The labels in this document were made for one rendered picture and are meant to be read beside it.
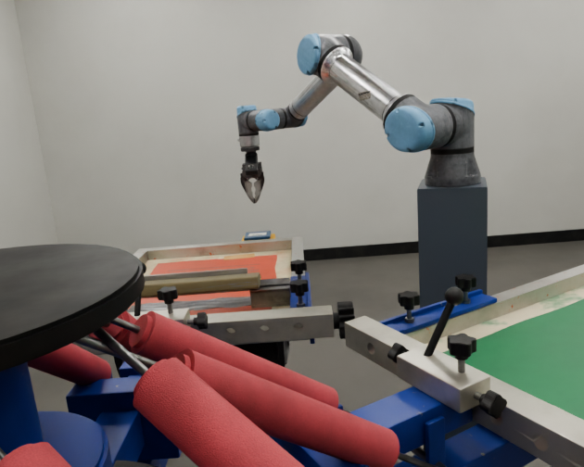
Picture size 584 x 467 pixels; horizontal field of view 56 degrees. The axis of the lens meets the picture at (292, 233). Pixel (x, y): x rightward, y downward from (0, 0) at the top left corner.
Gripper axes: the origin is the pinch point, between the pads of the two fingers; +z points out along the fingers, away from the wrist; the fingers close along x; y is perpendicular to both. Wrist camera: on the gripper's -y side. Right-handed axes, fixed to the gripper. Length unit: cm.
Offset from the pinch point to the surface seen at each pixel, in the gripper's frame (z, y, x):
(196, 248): 11.9, -21.1, 20.1
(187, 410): -13, -168, -8
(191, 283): 5, -83, 9
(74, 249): -22, -150, 6
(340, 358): 110, 85, -34
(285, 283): 8, -77, -12
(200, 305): 14, -72, 10
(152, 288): 5, -83, 19
